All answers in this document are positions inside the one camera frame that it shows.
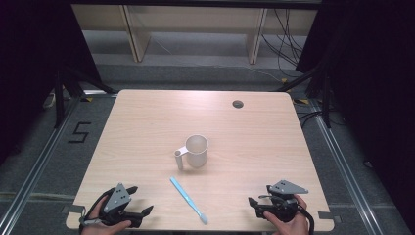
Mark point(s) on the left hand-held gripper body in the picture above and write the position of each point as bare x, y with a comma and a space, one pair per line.
117, 199

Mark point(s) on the aluminium floor rail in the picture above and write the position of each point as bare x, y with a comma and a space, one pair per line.
36, 173
349, 173

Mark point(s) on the light blue toothbrush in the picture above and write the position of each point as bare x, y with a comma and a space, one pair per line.
186, 196

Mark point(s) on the person's left hand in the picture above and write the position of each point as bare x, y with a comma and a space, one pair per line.
95, 215

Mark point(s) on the grey table bracket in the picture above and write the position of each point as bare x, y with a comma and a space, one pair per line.
328, 216
74, 209

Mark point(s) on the person's right hand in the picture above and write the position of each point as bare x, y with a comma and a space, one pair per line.
292, 225

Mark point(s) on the black curtain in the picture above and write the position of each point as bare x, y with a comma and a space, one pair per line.
32, 65
372, 81

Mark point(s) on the yellow black tape piece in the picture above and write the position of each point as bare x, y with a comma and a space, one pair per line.
86, 99
301, 101

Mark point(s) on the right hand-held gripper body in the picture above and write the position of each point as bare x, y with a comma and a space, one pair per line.
283, 204

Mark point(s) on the black metal stand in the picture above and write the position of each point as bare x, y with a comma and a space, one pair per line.
326, 98
59, 98

